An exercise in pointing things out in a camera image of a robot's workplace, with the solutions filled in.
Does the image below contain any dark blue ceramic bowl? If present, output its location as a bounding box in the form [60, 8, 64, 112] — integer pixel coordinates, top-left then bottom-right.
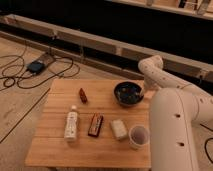
[114, 81, 144, 107]

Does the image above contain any wooden folding table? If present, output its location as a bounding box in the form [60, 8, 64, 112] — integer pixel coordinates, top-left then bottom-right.
[25, 79, 153, 169]

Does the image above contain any blue power adapter box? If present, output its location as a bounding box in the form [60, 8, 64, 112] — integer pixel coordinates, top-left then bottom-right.
[27, 61, 45, 74]

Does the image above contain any white plastic bottle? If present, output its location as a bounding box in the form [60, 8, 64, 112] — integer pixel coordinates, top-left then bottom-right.
[64, 105, 78, 141]

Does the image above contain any white paper cup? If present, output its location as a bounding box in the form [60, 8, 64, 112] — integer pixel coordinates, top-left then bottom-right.
[128, 125, 149, 150]

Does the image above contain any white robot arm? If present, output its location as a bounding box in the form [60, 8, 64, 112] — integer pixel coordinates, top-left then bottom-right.
[138, 55, 213, 171]

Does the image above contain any white wrapped rectangular packet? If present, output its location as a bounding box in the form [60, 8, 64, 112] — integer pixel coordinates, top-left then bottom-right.
[110, 119, 127, 140]

